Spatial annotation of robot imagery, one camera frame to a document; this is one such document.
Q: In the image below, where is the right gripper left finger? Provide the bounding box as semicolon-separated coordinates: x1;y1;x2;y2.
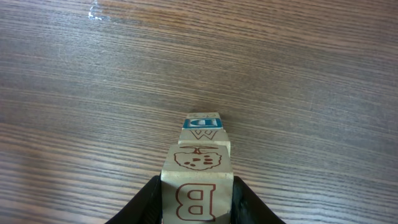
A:
106;175;162;224

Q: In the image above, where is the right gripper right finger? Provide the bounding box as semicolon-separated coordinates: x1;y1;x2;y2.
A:
231;176;285;224

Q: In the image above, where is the white block leaf picture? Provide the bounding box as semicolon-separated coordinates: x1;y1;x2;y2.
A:
178;129;231;155

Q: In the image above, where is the white block blue side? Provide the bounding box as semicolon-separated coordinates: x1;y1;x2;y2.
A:
160;143;234;224

